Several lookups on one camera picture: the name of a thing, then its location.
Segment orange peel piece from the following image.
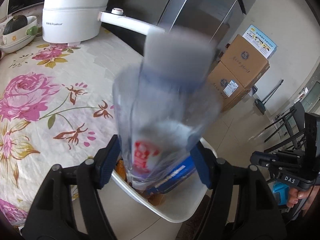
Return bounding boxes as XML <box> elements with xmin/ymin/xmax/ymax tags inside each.
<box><xmin>148</xmin><ymin>194</ymin><xmax>165</xmax><ymax>206</ymax></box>
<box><xmin>115</xmin><ymin>159</ymin><xmax>127</xmax><ymax>181</ymax></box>

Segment clear plastic water bottle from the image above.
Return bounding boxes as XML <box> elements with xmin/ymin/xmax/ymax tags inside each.
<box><xmin>113</xmin><ymin>27</ymin><xmax>222</xmax><ymax>192</ymax></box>

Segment white trash bin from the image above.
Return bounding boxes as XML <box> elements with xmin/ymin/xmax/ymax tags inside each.
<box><xmin>109</xmin><ymin>136</ymin><xmax>218</xmax><ymax>223</ymax></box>

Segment person right hand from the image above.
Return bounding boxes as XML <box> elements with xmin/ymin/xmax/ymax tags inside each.
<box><xmin>286</xmin><ymin>186</ymin><xmax>319</xmax><ymax>210</ymax></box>

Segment lower cardboard box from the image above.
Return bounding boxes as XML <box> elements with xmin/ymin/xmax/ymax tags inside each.
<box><xmin>208</xmin><ymin>62</ymin><xmax>249</xmax><ymax>112</ymax></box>

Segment cardboard box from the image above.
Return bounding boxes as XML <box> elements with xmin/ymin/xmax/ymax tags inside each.
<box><xmin>208</xmin><ymin>62</ymin><xmax>249</xmax><ymax>112</ymax></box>
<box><xmin>220</xmin><ymin>35</ymin><xmax>270</xmax><ymax>88</ymax></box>

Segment upper cardboard box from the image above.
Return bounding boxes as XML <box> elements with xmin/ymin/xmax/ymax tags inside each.
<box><xmin>220</xmin><ymin>35</ymin><xmax>270</xmax><ymax>88</ymax></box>

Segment blue white printed box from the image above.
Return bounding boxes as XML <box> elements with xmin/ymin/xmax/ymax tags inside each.
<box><xmin>242</xmin><ymin>24</ymin><xmax>278</xmax><ymax>60</ymax></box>

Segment floral tablecloth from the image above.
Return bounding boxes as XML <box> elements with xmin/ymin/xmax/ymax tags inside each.
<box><xmin>1</xmin><ymin>28</ymin><xmax>142</xmax><ymax>227</ymax></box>

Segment grey refrigerator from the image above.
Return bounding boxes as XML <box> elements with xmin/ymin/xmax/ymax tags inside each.
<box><xmin>107</xmin><ymin>0</ymin><xmax>256</xmax><ymax>53</ymax></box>

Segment white bowl with squash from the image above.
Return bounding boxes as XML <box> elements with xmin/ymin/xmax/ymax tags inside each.
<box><xmin>1</xmin><ymin>15</ymin><xmax>39</xmax><ymax>54</ymax></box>

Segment dark green squash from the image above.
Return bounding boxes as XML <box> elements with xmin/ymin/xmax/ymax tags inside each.
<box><xmin>3</xmin><ymin>15</ymin><xmax>28</xmax><ymax>35</ymax></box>

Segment white electric cooking pot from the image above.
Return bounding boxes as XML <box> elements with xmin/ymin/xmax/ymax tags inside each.
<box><xmin>42</xmin><ymin>0</ymin><xmax>164</xmax><ymax>45</ymax></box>

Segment black chair frame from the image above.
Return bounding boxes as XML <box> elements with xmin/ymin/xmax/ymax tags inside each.
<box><xmin>264</xmin><ymin>101</ymin><xmax>305</xmax><ymax>153</ymax></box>

